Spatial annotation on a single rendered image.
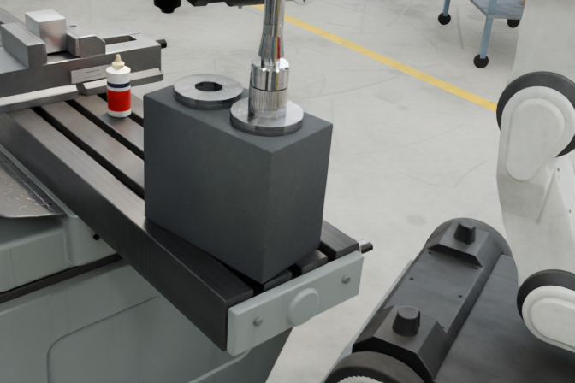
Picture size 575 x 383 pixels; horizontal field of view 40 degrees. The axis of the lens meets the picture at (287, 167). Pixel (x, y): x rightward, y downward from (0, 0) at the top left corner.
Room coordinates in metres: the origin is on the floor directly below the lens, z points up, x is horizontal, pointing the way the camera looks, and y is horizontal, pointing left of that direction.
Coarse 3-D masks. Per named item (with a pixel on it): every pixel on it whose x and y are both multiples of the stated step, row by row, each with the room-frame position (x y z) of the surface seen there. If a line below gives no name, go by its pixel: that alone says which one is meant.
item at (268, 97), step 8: (256, 80) 0.86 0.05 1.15; (264, 80) 0.85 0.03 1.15; (272, 80) 0.85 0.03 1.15; (280, 80) 0.86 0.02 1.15; (288, 80) 0.87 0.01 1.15; (256, 88) 0.86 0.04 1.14; (264, 88) 0.85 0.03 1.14; (272, 88) 0.85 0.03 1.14; (280, 88) 0.86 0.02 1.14; (256, 96) 0.86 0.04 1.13; (264, 96) 0.85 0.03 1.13; (272, 96) 0.85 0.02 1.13; (280, 96) 0.86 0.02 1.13; (248, 104) 0.87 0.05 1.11; (256, 104) 0.86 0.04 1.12; (264, 104) 0.85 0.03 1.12; (272, 104) 0.85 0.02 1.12; (280, 104) 0.86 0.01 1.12; (256, 112) 0.86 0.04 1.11; (264, 112) 0.85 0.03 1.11; (272, 112) 0.85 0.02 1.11; (280, 112) 0.86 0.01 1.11
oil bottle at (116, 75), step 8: (112, 64) 1.25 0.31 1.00; (120, 64) 1.25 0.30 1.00; (112, 72) 1.24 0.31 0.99; (120, 72) 1.24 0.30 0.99; (128, 72) 1.25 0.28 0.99; (112, 80) 1.24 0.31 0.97; (120, 80) 1.24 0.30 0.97; (128, 80) 1.25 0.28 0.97; (112, 88) 1.24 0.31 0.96; (120, 88) 1.24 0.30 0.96; (128, 88) 1.25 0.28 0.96; (112, 96) 1.24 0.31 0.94; (120, 96) 1.24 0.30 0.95; (128, 96) 1.25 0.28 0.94; (112, 104) 1.24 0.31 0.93; (120, 104) 1.24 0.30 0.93; (128, 104) 1.25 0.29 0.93; (112, 112) 1.24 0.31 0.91; (120, 112) 1.24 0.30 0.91; (128, 112) 1.25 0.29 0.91
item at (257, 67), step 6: (252, 60) 0.88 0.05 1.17; (258, 60) 0.88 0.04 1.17; (282, 60) 0.89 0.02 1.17; (252, 66) 0.86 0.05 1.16; (258, 66) 0.86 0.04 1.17; (264, 66) 0.86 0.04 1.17; (270, 66) 0.86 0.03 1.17; (276, 66) 0.86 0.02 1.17; (282, 66) 0.87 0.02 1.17; (288, 66) 0.87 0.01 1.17; (252, 72) 0.86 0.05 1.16; (258, 72) 0.86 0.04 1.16; (264, 72) 0.85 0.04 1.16; (270, 72) 0.85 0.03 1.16; (276, 72) 0.85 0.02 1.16; (282, 72) 0.86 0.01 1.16; (288, 72) 0.87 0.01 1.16
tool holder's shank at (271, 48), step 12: (264, 0) 0.87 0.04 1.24; (276, 0) 0.86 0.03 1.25; (264, 12) 0.87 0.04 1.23; (276, 12) 0.86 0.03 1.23; (264, 24) 0.87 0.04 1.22; (276, 24) 0.86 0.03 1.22; (264, 36) 0.87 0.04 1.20; (276, 36) 0.87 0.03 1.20; (264, 48) 0.86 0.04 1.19; (276, 48) 0.86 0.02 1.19; (264, 60) 0.87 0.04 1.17; (276, 60) 0.87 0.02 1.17
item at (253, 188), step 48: (144, 96) 0.92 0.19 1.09; (192, 96) 0.90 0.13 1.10; (240, 96) 0.92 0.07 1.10; (144, 144) 0.92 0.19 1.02; (192, 144) 0.87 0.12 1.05; (240, 144) 0.82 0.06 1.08; (288, 144) 0.82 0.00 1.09; (192, 192) 0.87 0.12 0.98; (240, 192) 0.82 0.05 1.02; (288, 192) 0.82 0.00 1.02; (192, 240) 0.87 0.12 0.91; (240, 240) 0.81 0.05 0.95; (288, 240) 0.83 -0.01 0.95
